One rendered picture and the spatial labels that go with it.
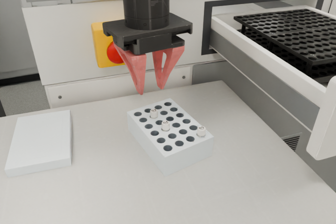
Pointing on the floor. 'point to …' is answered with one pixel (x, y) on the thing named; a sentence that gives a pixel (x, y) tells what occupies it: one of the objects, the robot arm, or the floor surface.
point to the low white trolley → (123, 148)
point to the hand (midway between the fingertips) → (150, 85)
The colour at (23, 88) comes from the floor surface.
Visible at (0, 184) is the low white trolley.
